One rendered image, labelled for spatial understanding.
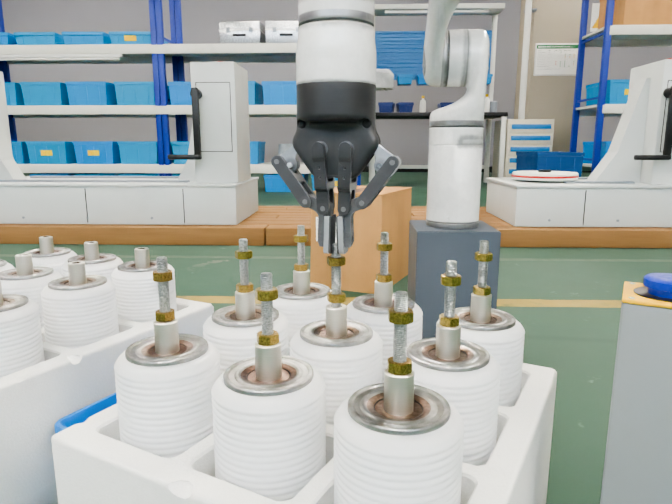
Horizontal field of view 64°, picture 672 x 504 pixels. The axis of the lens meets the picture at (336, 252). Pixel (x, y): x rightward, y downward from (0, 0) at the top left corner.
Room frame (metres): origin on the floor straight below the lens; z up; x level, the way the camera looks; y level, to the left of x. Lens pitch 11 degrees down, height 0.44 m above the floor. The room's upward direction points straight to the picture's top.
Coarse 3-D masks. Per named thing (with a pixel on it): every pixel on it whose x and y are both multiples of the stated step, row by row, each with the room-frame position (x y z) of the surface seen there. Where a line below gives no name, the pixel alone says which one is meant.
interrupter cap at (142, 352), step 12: (180, 336) 0.52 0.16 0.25; (192, 336) 0.51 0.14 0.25; (132, 348) 0.48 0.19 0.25; (144, 348) 0.48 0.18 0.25; (180, 348) 0.49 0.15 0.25; (192, 348) 0.48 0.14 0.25; (204, 348) 0.48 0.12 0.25; (132, 360) 0.45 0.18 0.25; (144, 360) 0.45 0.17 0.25; (156, 360) 0.45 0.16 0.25; (168, 360) 0.45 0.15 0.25; (180, 360) 0.45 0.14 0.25
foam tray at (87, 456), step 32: (544, 384) 0.56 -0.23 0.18; (96, 416) 0.49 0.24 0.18; (512, 416) 0.49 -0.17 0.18; (544, 416) 0.52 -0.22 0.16; (64, 448) 0.44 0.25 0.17; (96, 448) 0.43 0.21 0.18; (128, 448) 0.43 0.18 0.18; (192, 448) 0.43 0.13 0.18; (512, 448) 0.43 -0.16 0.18; (544, 448) 0.54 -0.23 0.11; (64, 480) 0.45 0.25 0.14; (96, 480) 0.42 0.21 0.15; (128, 480) 0.40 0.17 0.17; (160, 480) 0.39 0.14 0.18; (192, 480) 0.39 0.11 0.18; (320, 480) 0.39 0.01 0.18; (480, 480) 0.39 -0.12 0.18; (512, 480) 0.39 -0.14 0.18; (544, 480) 0.57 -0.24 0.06
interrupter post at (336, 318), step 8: (328, 304) 0.54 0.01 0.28; (328, 312) 0.52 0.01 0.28; (336, 312) 0.52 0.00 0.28; (344, 312) 0.52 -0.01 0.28; (328, 320) 0.52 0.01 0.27; (336, 320) 0.52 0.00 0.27; (344, 320) 0.52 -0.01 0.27; (328, 328) 0.52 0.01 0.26; (336, 328) 0.52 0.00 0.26; (344, 328) 0.52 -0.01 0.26; (328, 336) 0.52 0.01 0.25; (336, 336) 0.52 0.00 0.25; (344, 336) 0.52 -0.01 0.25
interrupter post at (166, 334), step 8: (176, 320) 0.48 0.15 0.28; (160, 328) 0.47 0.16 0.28; (168, 328) 0.47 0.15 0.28; (176, 328) 0.48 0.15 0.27; (160, 336) 0.47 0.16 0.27; (168, 336) 0.47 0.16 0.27; (176, 336) 0.48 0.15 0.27; (160, 344) 0.47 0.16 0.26; (168, 344) 0.47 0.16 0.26; (176, 344) 0.48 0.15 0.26; (160, 352) 0.47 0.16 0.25; (168, 352) 0.47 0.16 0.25; (176, 352) 0.48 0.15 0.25
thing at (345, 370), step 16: (304, 352) 0.50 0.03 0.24; (320, 352) 0.49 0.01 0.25; (336, 352) 0.49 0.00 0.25; (352, 352) 0.49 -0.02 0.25; (368, 352) 0.50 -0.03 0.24; (320, 368) 0.49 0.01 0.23; (336, 368) 0.48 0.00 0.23; (352, 368) 0.49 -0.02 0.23; (368, 368) 0.50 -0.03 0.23; (336, 384) 0.48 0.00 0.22; (352, 384) 0.49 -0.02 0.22; (368, 384) 0.49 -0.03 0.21; (336, 400) 0.48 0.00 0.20
